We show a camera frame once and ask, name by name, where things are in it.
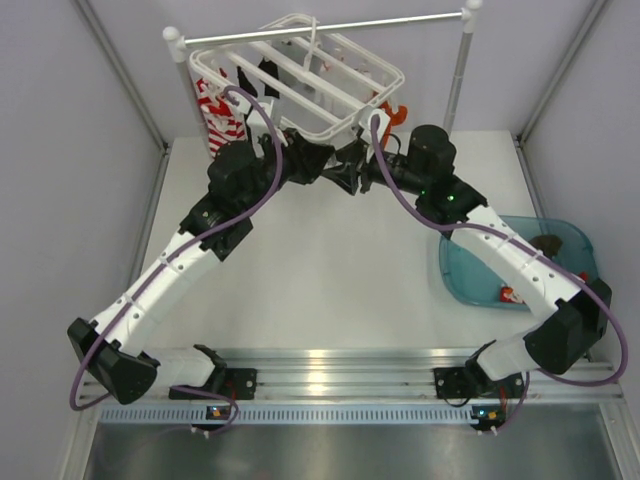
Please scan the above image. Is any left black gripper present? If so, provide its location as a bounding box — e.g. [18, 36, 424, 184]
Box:
[240, 126, 334, 216]

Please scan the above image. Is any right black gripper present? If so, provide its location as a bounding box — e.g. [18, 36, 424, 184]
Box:
[322, 138, 428, 197]

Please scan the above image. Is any white clip sock hanger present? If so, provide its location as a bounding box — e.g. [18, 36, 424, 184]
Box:
[189, 13, 405, 147]

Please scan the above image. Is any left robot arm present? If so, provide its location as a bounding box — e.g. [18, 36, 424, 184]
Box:
[67, 129, 335, 405]

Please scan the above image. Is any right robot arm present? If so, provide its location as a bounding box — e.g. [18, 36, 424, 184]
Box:
[323, 125, 613, 397]

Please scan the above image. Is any orange sock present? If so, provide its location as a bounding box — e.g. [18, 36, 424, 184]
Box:
[381, 101, 408, 130]

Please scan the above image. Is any red white striped sock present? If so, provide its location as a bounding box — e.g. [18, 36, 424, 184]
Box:
[195, 78, 246, 161]

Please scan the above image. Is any black sock left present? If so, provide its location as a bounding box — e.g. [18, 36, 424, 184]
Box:
[236, 66, 258, 98]

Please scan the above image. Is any black sock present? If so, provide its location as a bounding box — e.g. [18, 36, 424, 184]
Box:
[257, 56, 281, 101]
[236, 66, 258, 98]

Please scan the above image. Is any black sock right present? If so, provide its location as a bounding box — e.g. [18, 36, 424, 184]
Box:
[257, 56, 281, 101]

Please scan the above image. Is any teal plastic basin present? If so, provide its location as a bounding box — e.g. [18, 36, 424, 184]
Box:
[439, 216, 598, 311]

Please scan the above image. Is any silver drying rack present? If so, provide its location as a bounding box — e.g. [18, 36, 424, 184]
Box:
[163, 1, 482, 159]

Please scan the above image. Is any brown grey sock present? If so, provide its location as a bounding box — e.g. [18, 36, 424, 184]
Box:
[529, 234, 563, 259]

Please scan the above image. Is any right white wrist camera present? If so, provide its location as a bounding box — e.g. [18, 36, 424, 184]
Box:
[357, 106, 390, 145]

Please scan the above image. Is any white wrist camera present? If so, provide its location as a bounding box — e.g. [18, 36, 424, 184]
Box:
[245, 97, 277, 147]
[357, 106, 390, 145]

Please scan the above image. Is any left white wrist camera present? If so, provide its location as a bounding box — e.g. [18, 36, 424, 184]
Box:
[245, 97, 277, 147]

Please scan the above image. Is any aluminium mounting rail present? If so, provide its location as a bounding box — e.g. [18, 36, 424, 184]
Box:
[95, 349, 624, 432]

